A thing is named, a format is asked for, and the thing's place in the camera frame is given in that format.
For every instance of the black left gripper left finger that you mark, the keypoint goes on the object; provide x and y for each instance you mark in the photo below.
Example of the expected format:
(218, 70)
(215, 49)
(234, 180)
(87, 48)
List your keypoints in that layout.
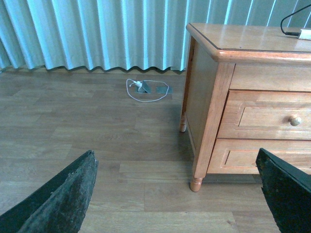
(60, 205)

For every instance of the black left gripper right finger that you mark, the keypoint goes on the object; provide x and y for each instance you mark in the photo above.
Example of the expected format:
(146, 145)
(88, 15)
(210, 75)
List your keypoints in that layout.
(287, 191)

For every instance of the wooden drawer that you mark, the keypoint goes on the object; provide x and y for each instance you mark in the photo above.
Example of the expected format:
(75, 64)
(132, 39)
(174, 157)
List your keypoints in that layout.
(236, 156)
(266, 115)

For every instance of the light wooden nightstand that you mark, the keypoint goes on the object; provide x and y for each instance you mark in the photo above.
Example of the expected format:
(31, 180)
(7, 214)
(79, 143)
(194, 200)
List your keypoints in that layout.
(234, 57)

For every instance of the white charger adapter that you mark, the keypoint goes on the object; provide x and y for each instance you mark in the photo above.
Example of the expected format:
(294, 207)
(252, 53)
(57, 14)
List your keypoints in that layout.
(305, 34)

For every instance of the closed grey floor socket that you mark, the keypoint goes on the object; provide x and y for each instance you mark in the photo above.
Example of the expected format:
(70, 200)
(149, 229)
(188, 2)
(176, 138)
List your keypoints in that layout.
(164, 90)

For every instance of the pale blue curtain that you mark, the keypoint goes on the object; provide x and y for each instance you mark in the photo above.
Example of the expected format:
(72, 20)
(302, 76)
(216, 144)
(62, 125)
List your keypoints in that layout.
(124, 33)

